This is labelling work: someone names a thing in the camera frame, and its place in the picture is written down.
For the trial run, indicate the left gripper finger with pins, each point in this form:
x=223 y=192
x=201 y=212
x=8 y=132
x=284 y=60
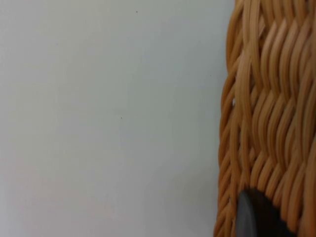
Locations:
x=256 y=217

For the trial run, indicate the pale brown wicker basket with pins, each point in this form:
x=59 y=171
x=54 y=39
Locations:
x=269 y=98

